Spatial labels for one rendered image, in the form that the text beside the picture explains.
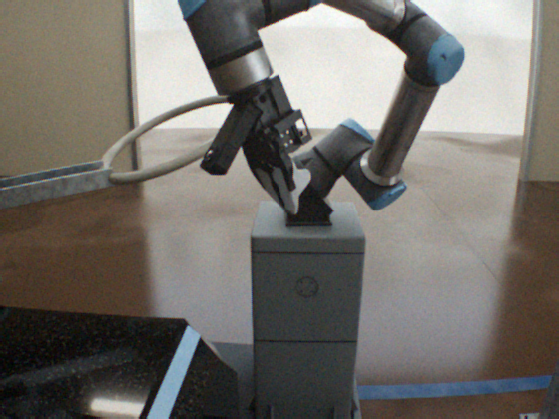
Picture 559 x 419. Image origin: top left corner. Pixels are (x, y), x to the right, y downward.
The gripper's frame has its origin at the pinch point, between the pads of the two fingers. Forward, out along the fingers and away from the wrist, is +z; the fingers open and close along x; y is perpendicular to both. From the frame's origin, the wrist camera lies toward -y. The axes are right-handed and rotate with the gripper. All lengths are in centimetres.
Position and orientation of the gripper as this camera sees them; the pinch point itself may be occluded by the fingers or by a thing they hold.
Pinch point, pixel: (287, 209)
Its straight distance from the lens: 74.6
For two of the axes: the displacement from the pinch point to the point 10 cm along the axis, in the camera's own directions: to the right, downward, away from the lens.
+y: 6.7, -5.2, 5.3
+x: -6.4, -0.5, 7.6
